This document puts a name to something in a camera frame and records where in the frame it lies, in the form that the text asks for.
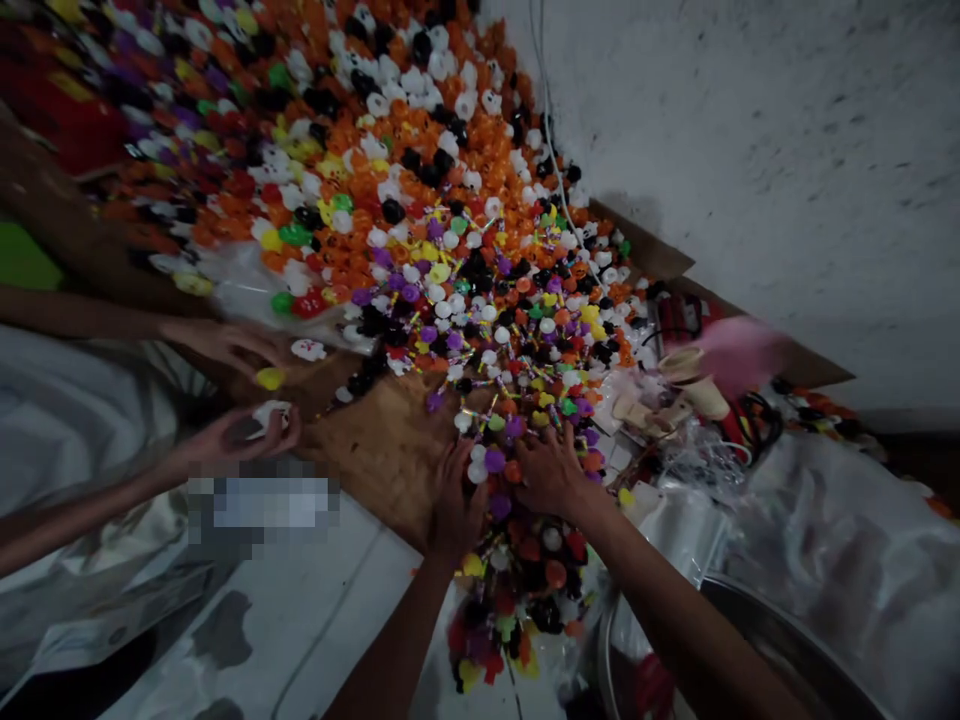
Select pink blurred object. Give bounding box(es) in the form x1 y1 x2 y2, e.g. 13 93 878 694
693 314 789 399

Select person's left hand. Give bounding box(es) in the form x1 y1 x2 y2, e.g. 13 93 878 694
425 437 494 562

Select white printed carton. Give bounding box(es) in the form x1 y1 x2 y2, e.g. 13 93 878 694
22 558 241 691

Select pile of colourful plastic toys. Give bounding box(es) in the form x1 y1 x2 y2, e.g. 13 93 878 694
0 0 680 699

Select green object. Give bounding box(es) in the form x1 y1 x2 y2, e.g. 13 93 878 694
0 221 65 294

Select clear plastic bag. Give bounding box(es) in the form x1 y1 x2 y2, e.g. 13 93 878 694
659 431 960 720

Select person's left fingers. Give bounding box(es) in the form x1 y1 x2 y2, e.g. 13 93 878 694
434 437 489 508

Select person's right hand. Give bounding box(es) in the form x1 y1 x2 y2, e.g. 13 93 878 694
512 424 605 528

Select white cable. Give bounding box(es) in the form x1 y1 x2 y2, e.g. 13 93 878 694
524 0 609 290

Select metal bowl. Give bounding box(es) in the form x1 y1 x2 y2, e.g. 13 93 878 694
599 571 898 720

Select brown cardboard box flap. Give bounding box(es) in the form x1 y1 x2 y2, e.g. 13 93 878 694
584 196 697 283

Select red and black cables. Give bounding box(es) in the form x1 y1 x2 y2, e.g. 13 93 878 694
716 389 785 466

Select person's right fingers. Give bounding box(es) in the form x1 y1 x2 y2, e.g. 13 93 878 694
512 424 590 489

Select red box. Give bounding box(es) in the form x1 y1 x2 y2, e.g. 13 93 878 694
0 18 129 178

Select brown cardboard sheet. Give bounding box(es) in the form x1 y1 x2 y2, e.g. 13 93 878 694
296 359 470 549

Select white plastic toy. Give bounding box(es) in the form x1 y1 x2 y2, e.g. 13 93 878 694
245 399 295 440

